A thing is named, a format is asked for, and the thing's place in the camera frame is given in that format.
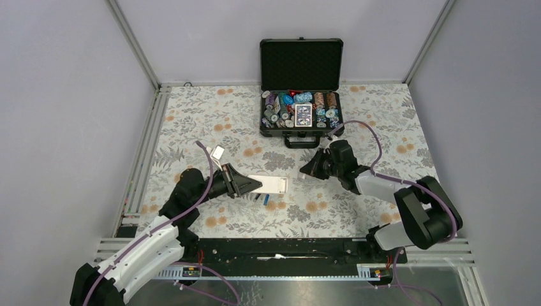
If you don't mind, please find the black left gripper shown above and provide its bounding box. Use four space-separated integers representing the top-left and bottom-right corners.
192 163 262 206

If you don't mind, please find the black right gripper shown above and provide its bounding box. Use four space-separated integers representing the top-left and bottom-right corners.
300 148 343 180

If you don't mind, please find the blue AAA battery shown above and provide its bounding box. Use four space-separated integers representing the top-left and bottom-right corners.
263 194 270 206

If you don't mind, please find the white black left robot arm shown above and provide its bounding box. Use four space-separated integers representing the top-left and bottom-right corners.
69 164 263 305

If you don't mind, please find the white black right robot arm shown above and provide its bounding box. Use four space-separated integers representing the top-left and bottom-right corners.
299 140 463 263

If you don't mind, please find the playing card deck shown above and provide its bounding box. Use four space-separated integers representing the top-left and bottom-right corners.
294 103 313 128

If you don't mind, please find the floral patterned table mat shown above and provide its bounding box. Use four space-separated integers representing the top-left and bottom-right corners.
138 84 436 238

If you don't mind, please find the black poker chip case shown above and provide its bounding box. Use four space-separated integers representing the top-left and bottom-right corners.
259 38 343 149

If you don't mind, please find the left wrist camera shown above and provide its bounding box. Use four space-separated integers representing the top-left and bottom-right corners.
211 145 225 161

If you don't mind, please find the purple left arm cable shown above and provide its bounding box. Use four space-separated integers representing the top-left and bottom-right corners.
82 141 221 306

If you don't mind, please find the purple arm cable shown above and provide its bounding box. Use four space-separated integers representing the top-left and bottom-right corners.
329 120 459 244
82 141 221 306

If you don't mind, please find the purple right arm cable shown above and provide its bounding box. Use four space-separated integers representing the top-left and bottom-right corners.
329 120 459 244

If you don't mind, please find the black mounting base rail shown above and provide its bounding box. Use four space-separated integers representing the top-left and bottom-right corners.
178 238 407 269

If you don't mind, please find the aluminium frame rail left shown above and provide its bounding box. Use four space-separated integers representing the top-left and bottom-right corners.
112 84 172 238

